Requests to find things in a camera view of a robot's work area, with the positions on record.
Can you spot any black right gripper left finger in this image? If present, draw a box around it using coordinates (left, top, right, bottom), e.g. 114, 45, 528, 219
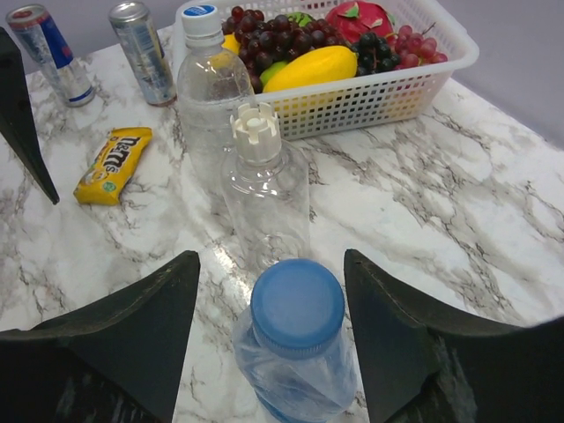
1, 251, 200, 422

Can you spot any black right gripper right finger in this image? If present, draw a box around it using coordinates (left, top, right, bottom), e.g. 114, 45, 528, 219
344, 249, 563, 422

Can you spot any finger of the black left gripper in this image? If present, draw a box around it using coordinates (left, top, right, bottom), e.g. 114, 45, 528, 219
1, 27, 60, 204

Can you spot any blue label water bottle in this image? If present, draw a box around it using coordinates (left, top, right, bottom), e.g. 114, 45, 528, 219
232, 308, 358, 422

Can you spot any small clear plastic bottle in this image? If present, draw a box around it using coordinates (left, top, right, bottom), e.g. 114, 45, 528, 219
176, 28, 255, 201

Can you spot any white blue bottle cap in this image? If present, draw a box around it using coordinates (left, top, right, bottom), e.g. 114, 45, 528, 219
181, 4, 222, 39

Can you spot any tall clear plastic bottle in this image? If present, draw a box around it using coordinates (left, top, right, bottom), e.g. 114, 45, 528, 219
220, 142, 310, 274

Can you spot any red top drink can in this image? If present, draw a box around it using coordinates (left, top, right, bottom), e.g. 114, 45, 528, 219
6, 4, 94, 108

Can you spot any yellow candy bag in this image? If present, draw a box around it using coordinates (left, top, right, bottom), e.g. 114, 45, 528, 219
73, 127, 152, 205

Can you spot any silver blue drink can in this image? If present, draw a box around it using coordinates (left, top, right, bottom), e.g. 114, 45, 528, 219
108, 1, 176, 107

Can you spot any yellow lemon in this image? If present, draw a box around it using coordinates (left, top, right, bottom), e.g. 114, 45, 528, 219
222, 33, 241, 55

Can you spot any dark red grape bunch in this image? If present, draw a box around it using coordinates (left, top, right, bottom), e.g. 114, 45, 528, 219
221, 6, 347, 94

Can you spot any green lime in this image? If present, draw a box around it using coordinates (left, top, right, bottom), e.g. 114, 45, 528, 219
260, 61, 288, 87

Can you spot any white plastic fruit basket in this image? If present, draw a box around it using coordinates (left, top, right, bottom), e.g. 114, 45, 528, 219
171, 0, 480, 141

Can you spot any green striped fruit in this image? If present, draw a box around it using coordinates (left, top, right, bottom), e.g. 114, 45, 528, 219
286, 11, 315, 27

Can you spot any light red grape bunch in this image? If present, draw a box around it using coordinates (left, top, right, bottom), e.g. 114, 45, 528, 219
388, 24, 449, 71

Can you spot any black grape bunch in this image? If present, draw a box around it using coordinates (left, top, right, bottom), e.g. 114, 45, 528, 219
350, 32, 401, 77

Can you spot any yellow mango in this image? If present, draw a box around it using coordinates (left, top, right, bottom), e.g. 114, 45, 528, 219
263, 45, 357, 93

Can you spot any red dragon fruit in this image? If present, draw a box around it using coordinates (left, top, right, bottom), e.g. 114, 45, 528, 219
325, 1, 395, 43

